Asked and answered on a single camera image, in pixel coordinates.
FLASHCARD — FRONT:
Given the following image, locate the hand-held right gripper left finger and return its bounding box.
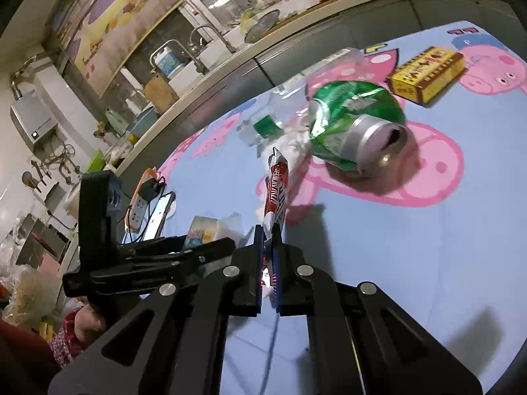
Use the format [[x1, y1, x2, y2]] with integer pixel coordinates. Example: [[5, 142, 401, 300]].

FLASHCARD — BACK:
[[48, 224, 266, 395]]

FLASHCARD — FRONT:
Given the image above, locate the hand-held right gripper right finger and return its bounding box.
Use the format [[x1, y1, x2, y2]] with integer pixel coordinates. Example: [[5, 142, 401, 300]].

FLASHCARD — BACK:
[[269, 224, 484, 395]]

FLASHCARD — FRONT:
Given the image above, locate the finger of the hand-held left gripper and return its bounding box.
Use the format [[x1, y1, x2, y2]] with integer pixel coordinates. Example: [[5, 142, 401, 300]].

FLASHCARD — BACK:
[[123, 235, 188, 258], [124, 238, 237, 294]]

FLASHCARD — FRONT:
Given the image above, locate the blue yellow small packet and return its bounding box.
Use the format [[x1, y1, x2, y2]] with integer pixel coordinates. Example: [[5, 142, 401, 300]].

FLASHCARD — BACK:
[[183, 213, 248, 251]]

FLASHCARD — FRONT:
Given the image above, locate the red white wrapper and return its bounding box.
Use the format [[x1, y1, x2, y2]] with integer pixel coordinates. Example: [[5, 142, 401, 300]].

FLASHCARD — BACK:
[[261, 147, 291, 299]]

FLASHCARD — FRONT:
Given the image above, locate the clear plastic bottle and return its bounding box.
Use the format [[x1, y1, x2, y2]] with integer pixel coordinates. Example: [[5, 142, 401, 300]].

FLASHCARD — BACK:
[[236, 47, 367, 146]]

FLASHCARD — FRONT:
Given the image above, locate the crushed green can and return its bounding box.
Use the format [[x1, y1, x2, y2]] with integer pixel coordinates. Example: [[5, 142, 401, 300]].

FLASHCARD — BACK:
[[309, 81, 408, 177]]

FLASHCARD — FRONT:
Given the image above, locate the yellow cardboard box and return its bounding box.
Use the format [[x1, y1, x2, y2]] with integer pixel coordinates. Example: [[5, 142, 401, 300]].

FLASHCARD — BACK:
[[387, 46, 466, 105]]

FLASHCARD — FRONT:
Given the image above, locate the person's left forearm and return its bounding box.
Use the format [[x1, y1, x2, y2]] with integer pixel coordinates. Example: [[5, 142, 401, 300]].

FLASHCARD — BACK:
[[0, 306, 87, 395]]

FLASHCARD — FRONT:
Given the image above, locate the person's left hand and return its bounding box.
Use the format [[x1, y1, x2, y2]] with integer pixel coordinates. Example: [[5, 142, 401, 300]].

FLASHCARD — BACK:
[[73, 304, 107, 348]]

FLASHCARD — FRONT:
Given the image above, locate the smartphone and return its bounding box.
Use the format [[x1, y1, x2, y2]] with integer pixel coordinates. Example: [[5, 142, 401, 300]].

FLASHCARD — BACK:
[[142, 191, 177, 241]]

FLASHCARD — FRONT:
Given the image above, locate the orange power strip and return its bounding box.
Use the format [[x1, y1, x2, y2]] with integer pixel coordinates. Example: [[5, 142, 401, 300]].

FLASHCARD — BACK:
[[125, 167, 167, 231]]

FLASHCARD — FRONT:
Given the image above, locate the light blue basin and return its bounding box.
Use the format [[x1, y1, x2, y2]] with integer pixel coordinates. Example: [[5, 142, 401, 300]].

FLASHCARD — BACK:
[[129, 105, 159, 136]]

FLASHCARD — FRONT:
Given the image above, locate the clear plastic bag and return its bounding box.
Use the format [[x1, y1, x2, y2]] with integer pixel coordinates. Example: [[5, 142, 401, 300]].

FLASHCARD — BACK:
[[0, 269, 62, 330]]

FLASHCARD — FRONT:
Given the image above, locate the grey water heater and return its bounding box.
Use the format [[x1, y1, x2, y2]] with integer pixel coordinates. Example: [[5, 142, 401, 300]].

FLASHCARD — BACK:
[[10, 99, 58, 153]]

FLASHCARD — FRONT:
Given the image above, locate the crumpled white plastic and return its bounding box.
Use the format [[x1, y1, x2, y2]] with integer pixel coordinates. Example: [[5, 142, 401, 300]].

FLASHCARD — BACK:
[[272, 125, 316, 165]]

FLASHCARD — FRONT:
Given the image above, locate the blue cartoon printed tablecloth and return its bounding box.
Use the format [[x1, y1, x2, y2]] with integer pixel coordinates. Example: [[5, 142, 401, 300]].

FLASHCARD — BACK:
[[156, 20, 527, 395]]

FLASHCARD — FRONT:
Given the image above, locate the wooden cutting board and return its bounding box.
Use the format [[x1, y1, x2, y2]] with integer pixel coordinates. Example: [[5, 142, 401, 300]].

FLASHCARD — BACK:
[[144, 73, 180, 112]]

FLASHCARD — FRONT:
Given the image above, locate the white tub with blue label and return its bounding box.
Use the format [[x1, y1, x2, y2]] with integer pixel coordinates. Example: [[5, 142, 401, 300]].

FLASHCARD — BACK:
[[155, 45, 186, 77]]

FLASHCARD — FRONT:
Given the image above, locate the steel faucet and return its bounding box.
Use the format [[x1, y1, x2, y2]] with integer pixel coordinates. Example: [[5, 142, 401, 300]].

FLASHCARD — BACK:
[[187, 25, 231, 52], [150, 39, 204, 75]]

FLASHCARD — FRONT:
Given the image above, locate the round metal strainer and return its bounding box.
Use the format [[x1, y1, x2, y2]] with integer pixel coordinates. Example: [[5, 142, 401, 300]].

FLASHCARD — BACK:
[[243, 8, 281, 44]]

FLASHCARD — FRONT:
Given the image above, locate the grey kitchen cabinet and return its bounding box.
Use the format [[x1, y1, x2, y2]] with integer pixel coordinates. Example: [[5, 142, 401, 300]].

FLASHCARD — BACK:
[[124, 0, 511, 173]]

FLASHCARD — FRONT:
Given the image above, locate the fruit wall poster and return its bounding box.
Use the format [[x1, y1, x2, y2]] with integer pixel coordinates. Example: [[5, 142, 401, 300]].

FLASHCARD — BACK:
[[47, 0, 184, 97]]

